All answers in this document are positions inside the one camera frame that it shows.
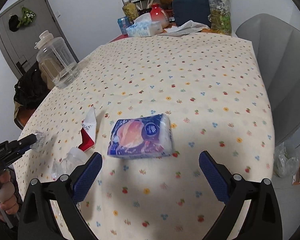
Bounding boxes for crushed clear plastic bottle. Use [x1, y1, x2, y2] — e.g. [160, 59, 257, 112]
[30, 131, 88, 180]

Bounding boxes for red torn snack wrapper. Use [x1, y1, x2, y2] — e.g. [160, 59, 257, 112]
[78, 106, 97, 152]

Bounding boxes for blue pink tissue pack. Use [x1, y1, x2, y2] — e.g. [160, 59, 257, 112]
[107, 114, 173, 159]

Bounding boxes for clear plastic trash bag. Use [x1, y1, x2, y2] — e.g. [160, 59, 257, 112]
[274, 142, 300, 178]

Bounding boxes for person's left hand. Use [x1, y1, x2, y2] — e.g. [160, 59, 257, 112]
[0, 170, 19, 221]

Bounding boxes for brown wooden chair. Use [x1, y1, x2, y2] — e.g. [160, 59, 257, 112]
[13, 61, 55, 129]

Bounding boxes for black bag on chair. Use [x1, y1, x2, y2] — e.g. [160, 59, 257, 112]
[14, 62, 51, 110]

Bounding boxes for floral cream tablecloth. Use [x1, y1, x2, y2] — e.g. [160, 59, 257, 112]
[12, 32, 276, 240]

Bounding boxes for grey door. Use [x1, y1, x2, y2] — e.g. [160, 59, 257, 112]
[0, 0, 79, 79]

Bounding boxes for large clear water jug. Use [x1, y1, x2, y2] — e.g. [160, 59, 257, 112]
[34, 30, 81, 89]

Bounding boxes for black hanging hat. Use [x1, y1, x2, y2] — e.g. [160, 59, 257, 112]
[8, 15, 20, 32]

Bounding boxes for green hanging cloth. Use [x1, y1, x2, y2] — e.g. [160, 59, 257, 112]
[17, 7, 36, 28]

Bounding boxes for grey upholstered chair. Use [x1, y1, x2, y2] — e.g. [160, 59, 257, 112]
[236, 14, 300, 145]

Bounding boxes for white papers on table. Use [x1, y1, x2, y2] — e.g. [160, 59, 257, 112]
[160, 20, 210, 36]

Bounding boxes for blue drink can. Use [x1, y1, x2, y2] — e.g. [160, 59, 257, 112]
[117, 16, 131, 35]

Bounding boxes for blue white tissue box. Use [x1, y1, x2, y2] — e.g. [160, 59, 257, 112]
[126, 12, 163, 37]

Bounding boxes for navy blue lunch bag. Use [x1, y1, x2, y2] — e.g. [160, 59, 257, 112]
[172, 0, 211, 28]

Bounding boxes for red white ceramic jar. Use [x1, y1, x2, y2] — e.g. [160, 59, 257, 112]
[150, 3, 170, 29]

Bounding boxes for yellow jar with lid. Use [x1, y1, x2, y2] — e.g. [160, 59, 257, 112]
[122, 0, 139, 23]

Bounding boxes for tall bottle with green label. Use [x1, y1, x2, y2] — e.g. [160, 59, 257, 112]
[209, 0, 232, 35]

